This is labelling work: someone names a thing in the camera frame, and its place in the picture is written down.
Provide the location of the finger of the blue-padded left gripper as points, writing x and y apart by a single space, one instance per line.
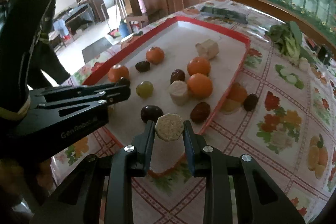
72 106

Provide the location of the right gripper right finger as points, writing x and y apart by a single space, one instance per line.
208 162

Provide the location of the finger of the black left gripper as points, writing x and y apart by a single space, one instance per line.
74 95

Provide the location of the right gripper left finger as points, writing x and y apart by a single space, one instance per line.
131 161

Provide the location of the green grape fruit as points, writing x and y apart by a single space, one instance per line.
145 89

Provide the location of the dark date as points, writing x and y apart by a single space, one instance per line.
250 102
142 66

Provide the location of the orange tangerine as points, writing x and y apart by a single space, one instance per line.
155 55
199 65
200 86
118 71

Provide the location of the red date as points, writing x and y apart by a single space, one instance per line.
177 75
200 112

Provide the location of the black sleeved forearm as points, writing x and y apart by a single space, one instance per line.
26 56

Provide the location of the orange tangerine on tray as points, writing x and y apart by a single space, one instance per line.
118 71

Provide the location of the dark plum on tray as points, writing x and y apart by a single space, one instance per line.
151 113

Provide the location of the dark wooden stool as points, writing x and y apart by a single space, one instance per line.
95 49

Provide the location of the blue water jug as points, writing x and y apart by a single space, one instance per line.
123 29

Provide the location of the dark date beside tray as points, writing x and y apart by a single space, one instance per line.
250 102

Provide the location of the floral plastic tablecloth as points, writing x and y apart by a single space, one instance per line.
291 132

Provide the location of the pink thermos bottle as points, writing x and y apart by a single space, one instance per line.
142 6

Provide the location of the wooden sideboard cabinet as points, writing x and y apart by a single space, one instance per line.
155 10

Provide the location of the black remote control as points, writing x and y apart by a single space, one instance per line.
224 14

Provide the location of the white garlic bulb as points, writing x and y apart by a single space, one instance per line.
304 63

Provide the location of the green leafy bok choy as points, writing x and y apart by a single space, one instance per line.
287 37

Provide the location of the red black small box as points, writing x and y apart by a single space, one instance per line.
311 44

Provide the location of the black cylindrical container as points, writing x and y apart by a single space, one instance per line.
324 55

